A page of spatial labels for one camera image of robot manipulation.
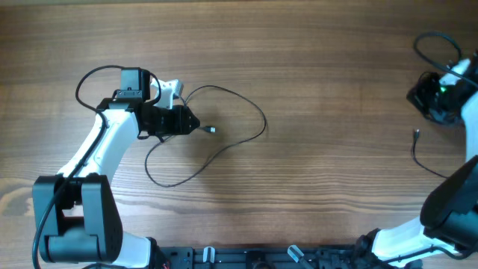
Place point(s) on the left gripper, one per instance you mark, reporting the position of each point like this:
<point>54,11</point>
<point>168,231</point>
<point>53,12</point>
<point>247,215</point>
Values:
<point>180,126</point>

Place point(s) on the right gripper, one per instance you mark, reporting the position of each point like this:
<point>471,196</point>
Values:
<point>417,97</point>

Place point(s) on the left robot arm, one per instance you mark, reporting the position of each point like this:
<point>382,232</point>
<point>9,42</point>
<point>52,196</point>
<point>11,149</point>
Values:
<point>76,216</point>

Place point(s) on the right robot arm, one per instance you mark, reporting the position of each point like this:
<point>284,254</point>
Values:
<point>447,223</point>

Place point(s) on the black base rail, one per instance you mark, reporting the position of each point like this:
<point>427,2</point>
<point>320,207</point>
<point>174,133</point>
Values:
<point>325,257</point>

